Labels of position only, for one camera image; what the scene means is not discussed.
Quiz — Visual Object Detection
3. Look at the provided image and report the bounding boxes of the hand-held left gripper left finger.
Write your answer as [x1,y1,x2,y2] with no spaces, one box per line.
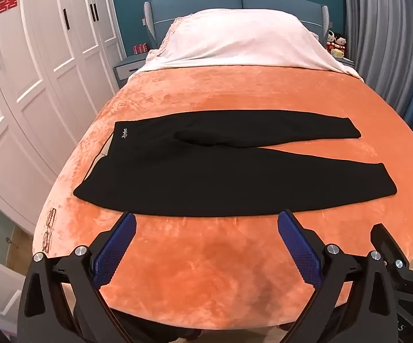
[17,212,137,343]

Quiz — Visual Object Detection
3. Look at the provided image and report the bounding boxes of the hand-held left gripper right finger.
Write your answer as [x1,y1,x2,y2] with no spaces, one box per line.
[277,209,400,343]

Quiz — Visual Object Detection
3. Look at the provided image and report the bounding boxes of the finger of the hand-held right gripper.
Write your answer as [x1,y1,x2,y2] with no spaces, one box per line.
[370,223,413,269]

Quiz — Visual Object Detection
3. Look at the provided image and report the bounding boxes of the black pants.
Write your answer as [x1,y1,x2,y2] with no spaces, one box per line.
[73,110,397,218]

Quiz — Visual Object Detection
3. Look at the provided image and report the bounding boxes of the eyeglasses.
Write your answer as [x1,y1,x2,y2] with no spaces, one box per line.
[41,208,57,253]

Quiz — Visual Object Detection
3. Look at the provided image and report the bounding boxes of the orange plush blanket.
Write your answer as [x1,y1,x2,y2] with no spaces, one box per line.
[31,62,413,334]

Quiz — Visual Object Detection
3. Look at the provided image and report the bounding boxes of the grey curtain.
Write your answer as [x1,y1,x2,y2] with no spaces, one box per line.
[342,0,413,141]

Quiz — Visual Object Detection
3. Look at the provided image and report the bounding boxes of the grey-blue nightstand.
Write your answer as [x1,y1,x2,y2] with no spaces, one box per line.
[113,55,151,91]

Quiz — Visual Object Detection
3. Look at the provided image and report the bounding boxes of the white wardrobe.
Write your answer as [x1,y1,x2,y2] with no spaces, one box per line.
[0,0,126,228]

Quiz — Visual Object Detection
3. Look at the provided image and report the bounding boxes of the blue bed headboard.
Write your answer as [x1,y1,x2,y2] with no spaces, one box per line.
[143,0,333,50]

